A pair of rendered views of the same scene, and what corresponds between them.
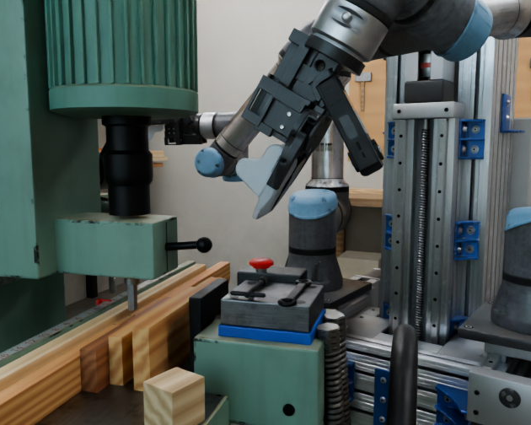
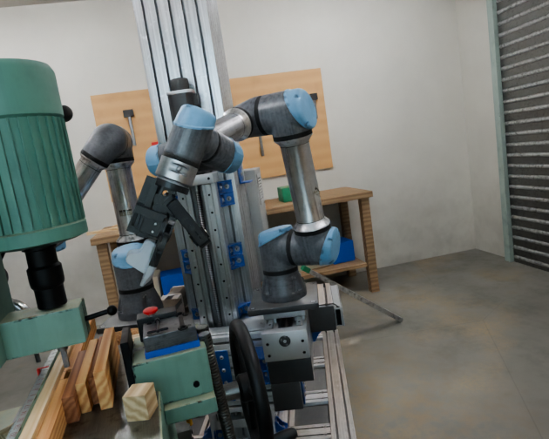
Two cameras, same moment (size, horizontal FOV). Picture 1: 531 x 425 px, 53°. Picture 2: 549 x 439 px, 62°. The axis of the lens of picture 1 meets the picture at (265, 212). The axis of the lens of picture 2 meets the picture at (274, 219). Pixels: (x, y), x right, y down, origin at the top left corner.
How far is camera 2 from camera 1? 38 cm
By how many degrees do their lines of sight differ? 30
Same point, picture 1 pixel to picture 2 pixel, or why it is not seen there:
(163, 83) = (72, 219)
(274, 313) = (176, 335)
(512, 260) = (267, 263)
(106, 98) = (41, 239)
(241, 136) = not seen: hidden behind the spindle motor
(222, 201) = not seen: outside the picture
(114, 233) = (50, 320)
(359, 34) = (186, 176)
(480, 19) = (238, 154)
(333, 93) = (177, 207)
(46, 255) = (0, 351)
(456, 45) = (229, 168)
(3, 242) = not seen: outside the picture
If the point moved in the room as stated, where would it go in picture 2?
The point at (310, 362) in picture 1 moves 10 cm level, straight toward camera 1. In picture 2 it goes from (202, 354) to (220, 374)
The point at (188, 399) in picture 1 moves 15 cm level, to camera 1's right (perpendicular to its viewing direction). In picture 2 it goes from (150, 396) to (231, 363)
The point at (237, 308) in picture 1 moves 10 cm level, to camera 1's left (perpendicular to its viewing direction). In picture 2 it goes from (154, 340) to (97, 359)
